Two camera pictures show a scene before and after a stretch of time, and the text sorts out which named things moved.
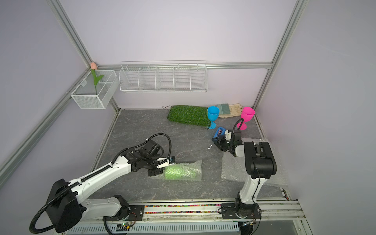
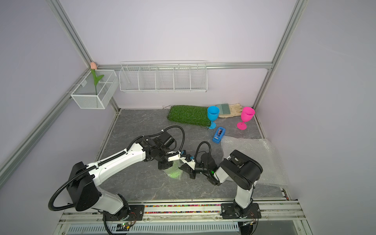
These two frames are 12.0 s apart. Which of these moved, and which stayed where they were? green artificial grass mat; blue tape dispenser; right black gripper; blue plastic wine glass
Moved: right black gripper
Stayed: green artificial grass mat; blue tape dispenser; blue plastic wine glass
